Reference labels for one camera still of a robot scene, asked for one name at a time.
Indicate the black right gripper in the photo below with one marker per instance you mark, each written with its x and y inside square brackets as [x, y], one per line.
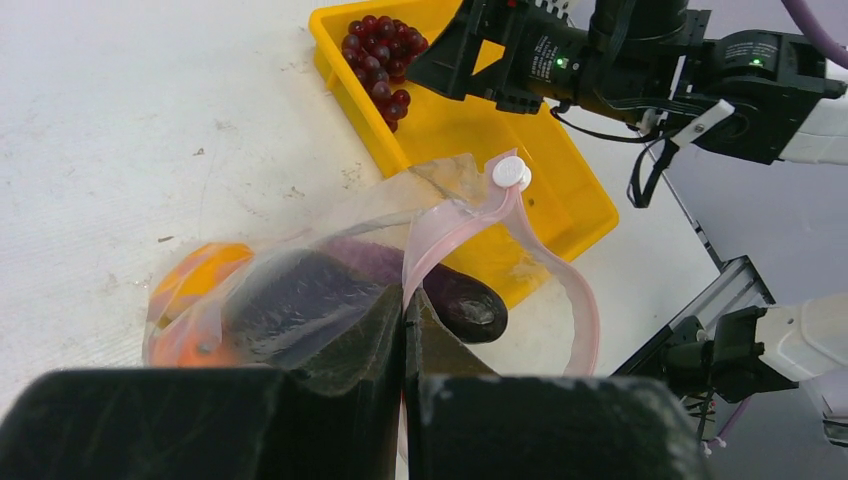
[621, 67]

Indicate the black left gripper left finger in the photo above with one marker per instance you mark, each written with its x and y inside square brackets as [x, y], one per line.
[335, 416]

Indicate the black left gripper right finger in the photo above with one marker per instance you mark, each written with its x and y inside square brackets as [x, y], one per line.
[466, 422]

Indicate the dark red grape bunch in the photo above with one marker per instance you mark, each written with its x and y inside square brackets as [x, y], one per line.
[379, 51]

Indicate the slim purple eggplant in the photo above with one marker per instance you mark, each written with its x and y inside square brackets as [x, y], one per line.
[467, 307]

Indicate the clear pink-dotted zip bag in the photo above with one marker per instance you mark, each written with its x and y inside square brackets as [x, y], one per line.
[448, 211]

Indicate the green orange mango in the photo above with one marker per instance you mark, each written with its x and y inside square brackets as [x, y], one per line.
[188, 349]

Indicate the yellow bell pepper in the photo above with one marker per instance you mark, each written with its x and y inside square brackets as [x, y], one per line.
[192, 278]

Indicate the large purple eggplant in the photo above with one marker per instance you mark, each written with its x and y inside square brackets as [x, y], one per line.
[290, 306]

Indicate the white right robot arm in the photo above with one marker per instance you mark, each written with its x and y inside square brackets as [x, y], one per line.
[756, 95]

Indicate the yellow plastic tray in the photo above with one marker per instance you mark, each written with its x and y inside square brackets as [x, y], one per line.
[566, 205]

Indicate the aluminium side rail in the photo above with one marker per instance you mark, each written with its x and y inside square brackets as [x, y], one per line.
[674, 352]

